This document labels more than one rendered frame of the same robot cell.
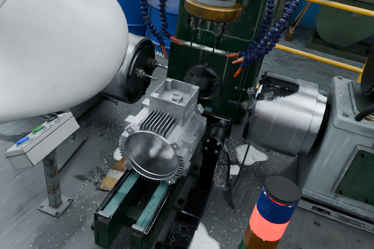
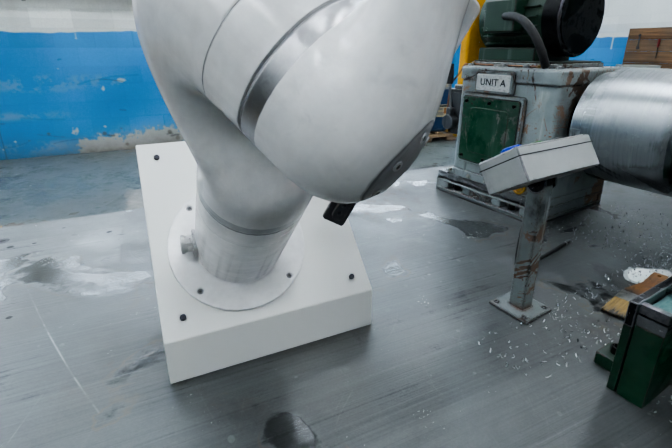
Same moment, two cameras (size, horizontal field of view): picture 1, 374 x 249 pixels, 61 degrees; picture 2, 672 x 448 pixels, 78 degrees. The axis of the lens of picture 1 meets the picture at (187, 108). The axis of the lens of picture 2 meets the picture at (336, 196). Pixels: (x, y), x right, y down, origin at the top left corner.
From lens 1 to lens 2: 0.40 m
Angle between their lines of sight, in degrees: 41
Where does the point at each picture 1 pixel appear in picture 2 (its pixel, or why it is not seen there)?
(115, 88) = (648, 150)
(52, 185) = (529, 259)
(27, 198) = (472, 286)
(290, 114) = not seen: outside the picture
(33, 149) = (532, 156)
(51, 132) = (558, 147)
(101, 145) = (594, 257)
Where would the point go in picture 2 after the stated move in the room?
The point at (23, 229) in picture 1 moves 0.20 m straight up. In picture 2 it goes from (467, 320) to (482, 201)
